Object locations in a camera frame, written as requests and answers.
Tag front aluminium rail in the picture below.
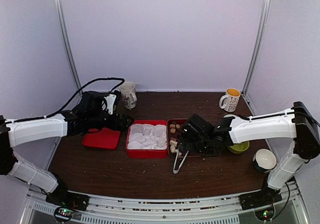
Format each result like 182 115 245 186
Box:
19 181 311 224

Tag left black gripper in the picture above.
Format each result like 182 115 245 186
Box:
87 111 134 132

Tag light blue patterned bowl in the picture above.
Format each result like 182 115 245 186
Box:
223 114 237 118

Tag square tan chocolate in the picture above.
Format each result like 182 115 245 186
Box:
170 128 176 134

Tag white paper cupcake liners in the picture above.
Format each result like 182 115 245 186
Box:
127 124 168 151

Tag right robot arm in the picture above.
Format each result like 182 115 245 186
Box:
182 101 320 205

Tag white round chocolate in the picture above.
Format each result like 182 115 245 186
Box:
170 145 176 153

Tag right aluminium frame post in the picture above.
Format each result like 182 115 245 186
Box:
242 0 272 96

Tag aluminium frame post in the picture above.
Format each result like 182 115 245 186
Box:
54 0 81 89
242 0 272 96

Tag dark bowl white inside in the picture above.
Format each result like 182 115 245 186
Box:
252 149 277 174

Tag red tin lid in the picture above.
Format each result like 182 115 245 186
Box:
82 128 121 150

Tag red chocolate tray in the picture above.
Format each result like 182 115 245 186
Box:
167 119 187 158

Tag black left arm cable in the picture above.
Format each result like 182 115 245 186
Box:
47 77 126 117

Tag tall white patterned mug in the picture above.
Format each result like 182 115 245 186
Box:
119 81 138 109

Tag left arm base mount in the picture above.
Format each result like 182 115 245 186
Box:
45 192 90 211

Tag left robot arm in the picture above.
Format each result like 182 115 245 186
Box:
0 110 134 206

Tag lime green bowl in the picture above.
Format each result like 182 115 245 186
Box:
227 141 250 154

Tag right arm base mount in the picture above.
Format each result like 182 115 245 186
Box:
238 192 282 211

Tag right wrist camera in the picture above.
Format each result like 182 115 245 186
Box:
183 114 212 135

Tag red tin box base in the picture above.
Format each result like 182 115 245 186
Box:
125 120 168 159

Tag metal serving tongs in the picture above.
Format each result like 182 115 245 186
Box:
172 149 190 174

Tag white mug yellow inside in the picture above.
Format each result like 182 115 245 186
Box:
219 88 241 112

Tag left aluminium frame post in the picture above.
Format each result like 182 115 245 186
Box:
54 0 81 89

